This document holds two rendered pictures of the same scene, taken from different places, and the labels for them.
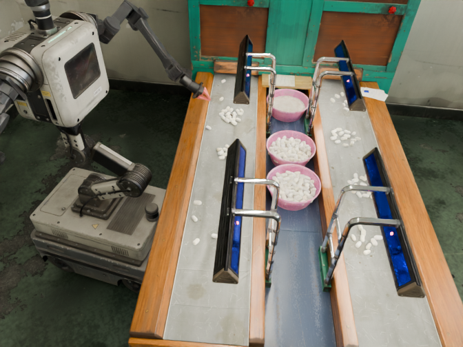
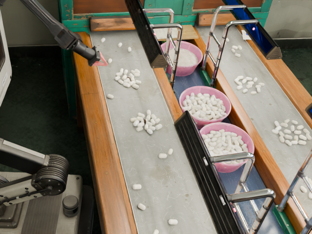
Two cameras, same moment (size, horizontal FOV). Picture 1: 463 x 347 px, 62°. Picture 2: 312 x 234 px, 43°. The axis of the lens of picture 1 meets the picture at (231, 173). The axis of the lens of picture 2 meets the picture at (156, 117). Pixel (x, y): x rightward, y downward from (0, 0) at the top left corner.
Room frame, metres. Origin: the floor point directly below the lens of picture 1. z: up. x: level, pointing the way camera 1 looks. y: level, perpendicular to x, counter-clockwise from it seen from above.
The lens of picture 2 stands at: (0.28, 0.48, 2.06)
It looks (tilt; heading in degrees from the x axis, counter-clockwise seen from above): 43 degrees down; 338
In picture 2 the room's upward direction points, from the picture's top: 8 degrees clockwise
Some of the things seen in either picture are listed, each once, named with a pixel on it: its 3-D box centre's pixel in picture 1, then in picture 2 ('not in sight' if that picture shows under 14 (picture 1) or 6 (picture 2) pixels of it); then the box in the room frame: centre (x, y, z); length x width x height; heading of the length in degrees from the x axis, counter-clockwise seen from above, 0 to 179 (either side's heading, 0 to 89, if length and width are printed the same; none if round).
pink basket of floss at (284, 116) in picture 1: (286, 106); (178, 59); (2.05, -0.34, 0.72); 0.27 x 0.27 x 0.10
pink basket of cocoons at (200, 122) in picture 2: (289, 151); (203, 109); (1.61, -0.32, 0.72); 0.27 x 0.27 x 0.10
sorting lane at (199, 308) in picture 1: (225, 167); (147, 139); (1.46, 0.03, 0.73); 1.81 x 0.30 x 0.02; 178
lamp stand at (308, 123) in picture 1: (327, 100); (227, 49); (1.86, -0.53, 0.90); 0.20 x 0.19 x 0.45; 178
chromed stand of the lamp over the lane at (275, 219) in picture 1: (251, 233); (225, 212); (0.91, -0.09, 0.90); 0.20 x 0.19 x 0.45; 178
